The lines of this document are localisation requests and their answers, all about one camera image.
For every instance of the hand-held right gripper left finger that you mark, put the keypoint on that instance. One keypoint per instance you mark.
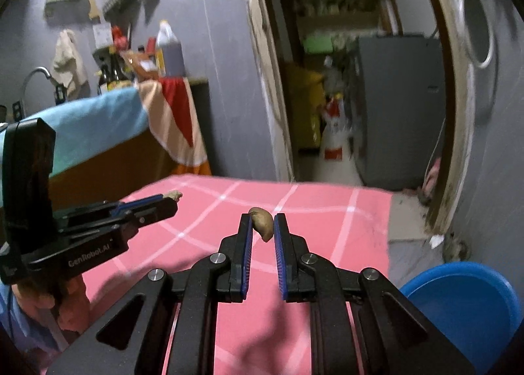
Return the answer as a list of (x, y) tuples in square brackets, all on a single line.
[(247, 260)]

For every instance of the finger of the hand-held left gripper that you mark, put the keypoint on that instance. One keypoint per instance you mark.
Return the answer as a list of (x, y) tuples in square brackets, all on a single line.
[(155, 213), (135, 203)]

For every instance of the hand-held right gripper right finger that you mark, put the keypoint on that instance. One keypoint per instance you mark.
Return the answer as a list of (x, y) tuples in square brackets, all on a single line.
[(280, 260)]

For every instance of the small tan food scrap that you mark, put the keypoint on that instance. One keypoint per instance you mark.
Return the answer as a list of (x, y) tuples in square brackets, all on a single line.
[(174, 195)]

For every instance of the brown curved food scrap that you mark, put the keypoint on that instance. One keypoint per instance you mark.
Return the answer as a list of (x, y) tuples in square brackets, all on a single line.
[(264, 223)]

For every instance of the blue plastic basin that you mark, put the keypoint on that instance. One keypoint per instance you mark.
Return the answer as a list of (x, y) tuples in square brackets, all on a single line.
[(458, 309)]

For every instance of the person's left forearm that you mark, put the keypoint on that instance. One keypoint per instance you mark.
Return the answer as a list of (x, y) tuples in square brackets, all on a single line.
[(20, 326)]

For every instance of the person's left hand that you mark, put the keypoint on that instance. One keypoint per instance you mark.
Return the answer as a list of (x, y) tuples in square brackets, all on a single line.
[(73, 301)]

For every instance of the wooden cabinet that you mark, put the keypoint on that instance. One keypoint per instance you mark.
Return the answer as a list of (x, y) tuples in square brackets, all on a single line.
[(106, 166)]

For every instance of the pink checked cloth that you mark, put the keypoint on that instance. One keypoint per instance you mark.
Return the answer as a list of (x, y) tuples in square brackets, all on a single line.
[(327, 219)]

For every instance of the striped blue beige red towel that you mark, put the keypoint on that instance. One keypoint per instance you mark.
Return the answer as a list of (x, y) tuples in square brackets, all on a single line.
[(94, 125)]

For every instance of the metal faucet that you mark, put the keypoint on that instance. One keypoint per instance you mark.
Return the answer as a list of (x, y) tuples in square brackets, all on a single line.
[(35, 71)]

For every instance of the white and orange sack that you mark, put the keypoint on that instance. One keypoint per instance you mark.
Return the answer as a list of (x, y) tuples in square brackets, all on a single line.
[(335, 153)]

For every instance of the hanging beige cloth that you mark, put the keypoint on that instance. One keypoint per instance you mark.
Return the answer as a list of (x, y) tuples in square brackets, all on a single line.
[(69, 63)]

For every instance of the dark sauce bottles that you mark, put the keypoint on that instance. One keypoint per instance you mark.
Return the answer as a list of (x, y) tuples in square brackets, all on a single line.
[(112, 71)]

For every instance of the orange snack packet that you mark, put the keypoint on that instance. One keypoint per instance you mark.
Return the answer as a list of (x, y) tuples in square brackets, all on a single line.
[(141, 65)]

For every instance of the large cooking oil bottle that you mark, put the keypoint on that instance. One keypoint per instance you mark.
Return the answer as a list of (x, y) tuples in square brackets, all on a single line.
[(170, 55)]

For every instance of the yellow bag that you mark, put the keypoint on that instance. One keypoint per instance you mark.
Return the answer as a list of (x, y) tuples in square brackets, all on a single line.
[(305, 104)]

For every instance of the grey appliance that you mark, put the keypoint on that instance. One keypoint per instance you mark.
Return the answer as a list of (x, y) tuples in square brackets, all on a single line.
[(397, 112)]

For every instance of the green box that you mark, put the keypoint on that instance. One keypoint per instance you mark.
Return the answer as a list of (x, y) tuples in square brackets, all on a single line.
[(323, 43)]

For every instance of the door frame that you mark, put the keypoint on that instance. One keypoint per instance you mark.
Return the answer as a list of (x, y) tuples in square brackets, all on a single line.
[(266, 112)]

